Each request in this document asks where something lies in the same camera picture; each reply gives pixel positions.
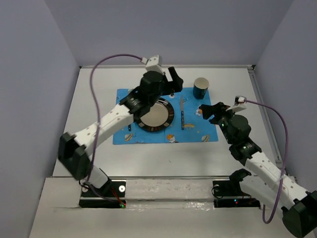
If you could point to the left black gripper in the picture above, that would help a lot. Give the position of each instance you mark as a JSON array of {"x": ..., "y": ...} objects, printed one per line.
[{"x": 176, "y": 85}]

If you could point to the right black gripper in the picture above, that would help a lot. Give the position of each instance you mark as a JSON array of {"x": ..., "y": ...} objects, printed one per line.
[{"x": 217, "y": 109}]

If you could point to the teal cup cream inside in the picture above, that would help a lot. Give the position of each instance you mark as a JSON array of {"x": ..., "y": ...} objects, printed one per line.
[{"x": 200, "y": 87}]

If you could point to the blue space-print cloth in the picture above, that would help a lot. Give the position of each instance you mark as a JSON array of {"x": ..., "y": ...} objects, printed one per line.
[{"x": 196, "y": 128}]

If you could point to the silver knife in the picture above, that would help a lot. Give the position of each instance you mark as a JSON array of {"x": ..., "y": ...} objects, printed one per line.
[{"x": 182, "y": 112}]

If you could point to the black rimmed cream plate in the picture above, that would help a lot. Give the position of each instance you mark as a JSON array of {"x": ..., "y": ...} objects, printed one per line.
[{"x": 160, "y": 117}]

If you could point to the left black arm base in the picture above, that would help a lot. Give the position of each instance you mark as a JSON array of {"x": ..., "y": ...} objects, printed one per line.
[{"x": 109, "y": 196}]

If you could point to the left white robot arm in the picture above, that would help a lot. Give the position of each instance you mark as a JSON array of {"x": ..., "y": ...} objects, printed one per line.
[{"x": 77, "y": 151}]

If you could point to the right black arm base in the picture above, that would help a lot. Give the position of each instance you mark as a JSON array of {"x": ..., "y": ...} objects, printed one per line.
[{"x": 228, "y": 193}]

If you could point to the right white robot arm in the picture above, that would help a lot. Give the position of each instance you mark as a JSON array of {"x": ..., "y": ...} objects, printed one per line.
[{"x": 260, "y": 177}]

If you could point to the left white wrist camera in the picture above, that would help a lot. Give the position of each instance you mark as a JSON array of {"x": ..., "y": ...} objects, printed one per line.
[{"x": 153, "y": 64}]

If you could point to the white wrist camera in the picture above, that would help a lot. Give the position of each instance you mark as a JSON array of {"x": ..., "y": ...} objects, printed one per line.
[
  {"x": 153, "y": 64},
  {"x": 239, "y": 104}
]

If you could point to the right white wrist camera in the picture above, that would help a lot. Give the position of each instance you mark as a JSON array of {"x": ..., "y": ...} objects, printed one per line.
[{"x": 239, "y": 104}]

